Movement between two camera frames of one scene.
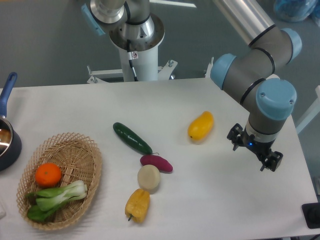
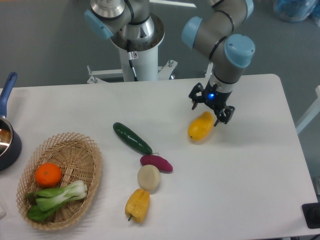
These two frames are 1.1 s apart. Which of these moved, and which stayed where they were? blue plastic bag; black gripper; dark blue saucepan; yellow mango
Moved: black gripper
Stayed: blue plastic bag; dark blue saucepan; yellow mango
